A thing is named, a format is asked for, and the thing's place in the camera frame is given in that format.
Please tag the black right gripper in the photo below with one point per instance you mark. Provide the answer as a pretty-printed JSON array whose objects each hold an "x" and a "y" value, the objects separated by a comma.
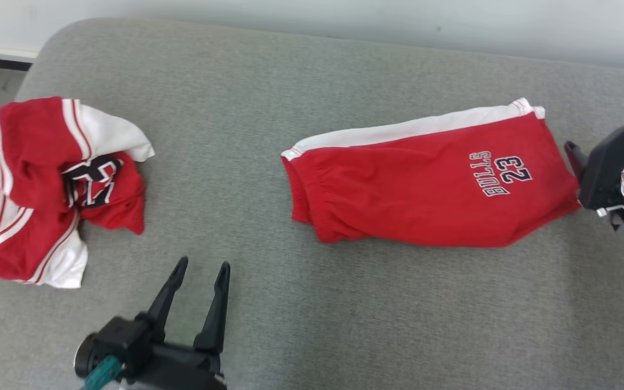
[{"x": 604, "y": 173}]

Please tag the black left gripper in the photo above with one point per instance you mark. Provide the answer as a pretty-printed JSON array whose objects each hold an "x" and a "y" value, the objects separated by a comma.
[{"x": 182, "y": 371}]

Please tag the red white Bulls shorts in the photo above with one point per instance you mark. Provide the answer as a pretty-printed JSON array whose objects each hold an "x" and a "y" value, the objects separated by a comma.
[{"x": 409, "y": 189}]

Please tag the red white basketball jersey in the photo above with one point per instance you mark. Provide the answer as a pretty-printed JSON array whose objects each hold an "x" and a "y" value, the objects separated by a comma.
[{"x": 36, "y": 179}]

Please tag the teal left camera connector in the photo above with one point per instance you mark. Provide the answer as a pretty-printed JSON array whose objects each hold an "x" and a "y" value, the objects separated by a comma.
[{"x": 101, "y": 374}]

